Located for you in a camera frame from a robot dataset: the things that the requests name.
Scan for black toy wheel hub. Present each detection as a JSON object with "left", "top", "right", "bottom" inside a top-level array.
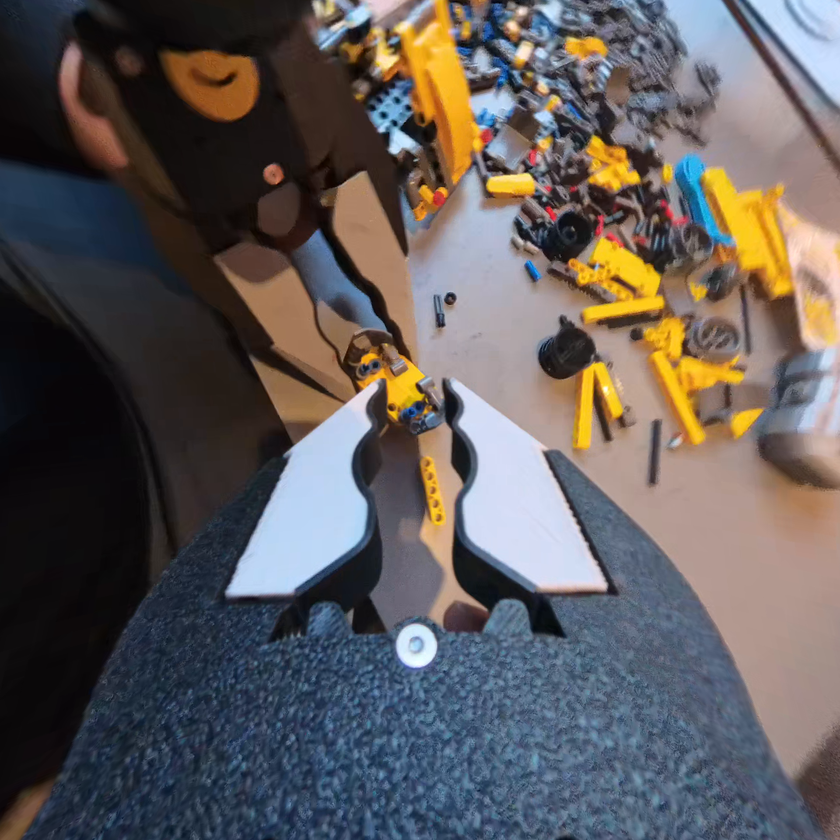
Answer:
[{"left": 545, "top": 209, "right": 595, "bottom": 260}]

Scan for black spoked toy wheel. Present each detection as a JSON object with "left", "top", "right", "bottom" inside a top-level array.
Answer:
[{"left": 537, "top": 315, "right": 599, "bottom": 380}]

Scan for partly built yellow toy vehicle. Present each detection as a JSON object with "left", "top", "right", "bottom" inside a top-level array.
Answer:
[{"left": 315, "top": 0, "right": 487, "bottom": 221}]

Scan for pile of loose toy bricks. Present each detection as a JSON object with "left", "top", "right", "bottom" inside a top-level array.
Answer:
[{"left": 453, "top": 0, "right": 840, "bottom": 454}]

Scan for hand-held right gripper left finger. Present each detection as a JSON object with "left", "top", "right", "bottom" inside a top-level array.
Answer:
[{"left": 225, "top": 379, "right": 388, "bottom": 636}]

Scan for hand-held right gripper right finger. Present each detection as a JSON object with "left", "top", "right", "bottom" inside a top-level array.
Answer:
[{"left": 443, "top": 377, "right": 610, "bottom": 637}]

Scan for person's torso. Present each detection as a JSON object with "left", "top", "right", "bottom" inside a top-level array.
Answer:
[{"left": 0, "top": 289, "right": 158, "bottom": 808}]

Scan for grey toy wheel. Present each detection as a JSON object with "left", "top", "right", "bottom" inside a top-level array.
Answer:
[{"left": 689, "top": 316, "right": 742, "bottom": 358}]

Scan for person's legs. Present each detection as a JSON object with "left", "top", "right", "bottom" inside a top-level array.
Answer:
[{"left": 0, "top": 161, "right": 293, "bottom": 592}]

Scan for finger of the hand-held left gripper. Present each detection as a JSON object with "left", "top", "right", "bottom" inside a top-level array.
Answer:
[
  {"left": 322, "top": 171, "right": 421, "bottom": 362},
  {"left": 213, "top": 241, "right": 361, "bottom": 398}
]

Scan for person's left hand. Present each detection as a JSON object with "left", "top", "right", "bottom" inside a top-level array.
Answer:
[{"left": 58, "top": 45, "right": 131, "bottom": 172}]

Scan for printed instruction booklet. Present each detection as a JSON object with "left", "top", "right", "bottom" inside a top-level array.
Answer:
[{"left": 777, "top": 203, "right": 840, "bottom": 349}]

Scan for grey desk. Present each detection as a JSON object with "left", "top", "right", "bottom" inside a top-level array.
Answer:
[{"left": 249, "top": 0, "right": 840, "bottom": 788}]

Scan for blue curved toy panel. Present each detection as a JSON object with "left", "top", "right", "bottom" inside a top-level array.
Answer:
[{"left": 675, "top": 154, "right": 732, "bottom": 247}]

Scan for yellow and grey brick assembly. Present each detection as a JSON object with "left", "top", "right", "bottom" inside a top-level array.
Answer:
[{"left": 343, "top": 328, "right": 447, "bottom": 435}]

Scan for thin yellow toy beam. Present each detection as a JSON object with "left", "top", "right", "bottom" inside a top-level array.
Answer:
[{"left": 420, "top": 455, "right": 447, "bottom": 526}]

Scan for grey toy motor block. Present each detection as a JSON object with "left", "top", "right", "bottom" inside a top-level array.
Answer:
[{"left": 755, "top": 348, "right": 840, "bottom": 490}]

